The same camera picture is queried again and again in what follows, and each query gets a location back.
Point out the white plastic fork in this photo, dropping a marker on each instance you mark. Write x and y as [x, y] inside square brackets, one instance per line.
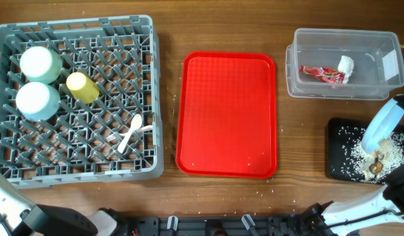
[114, 136]

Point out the light blue plate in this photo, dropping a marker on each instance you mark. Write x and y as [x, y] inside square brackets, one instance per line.
[383, 124]

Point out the mint green bowl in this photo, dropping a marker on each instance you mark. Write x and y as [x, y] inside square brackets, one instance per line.
[40, 64]

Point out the light blue bowl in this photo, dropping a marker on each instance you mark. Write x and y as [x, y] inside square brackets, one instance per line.
[37, 101]

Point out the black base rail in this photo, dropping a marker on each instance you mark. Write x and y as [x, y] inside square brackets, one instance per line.
[273, 225]

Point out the black tray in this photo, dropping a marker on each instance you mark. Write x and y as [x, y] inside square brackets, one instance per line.
[346, 147]

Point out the food scraps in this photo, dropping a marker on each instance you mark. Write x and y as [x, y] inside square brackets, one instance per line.
[379, 157]

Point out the grey dishwasher rack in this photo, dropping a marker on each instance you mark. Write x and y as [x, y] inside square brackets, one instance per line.
[121, 55]

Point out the yellow plastic cup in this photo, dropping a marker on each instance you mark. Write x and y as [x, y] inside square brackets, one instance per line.
[82, 87]

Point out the red plastic tray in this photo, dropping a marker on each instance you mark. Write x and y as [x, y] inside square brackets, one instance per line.
[227, 121]

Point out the white plastic spoon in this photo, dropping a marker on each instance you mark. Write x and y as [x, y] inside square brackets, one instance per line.
[136, 123]

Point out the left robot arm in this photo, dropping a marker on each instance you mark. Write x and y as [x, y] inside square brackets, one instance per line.
[21, 216]

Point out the red snack wrapper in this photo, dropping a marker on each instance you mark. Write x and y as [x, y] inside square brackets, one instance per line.
[324, 74]

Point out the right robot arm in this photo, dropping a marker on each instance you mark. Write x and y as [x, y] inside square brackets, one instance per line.
[385, 205]

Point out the white napkin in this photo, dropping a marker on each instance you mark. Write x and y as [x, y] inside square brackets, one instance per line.
[346, 66]

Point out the clear plastic bin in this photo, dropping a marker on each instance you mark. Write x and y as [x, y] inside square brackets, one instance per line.
[377, 56]

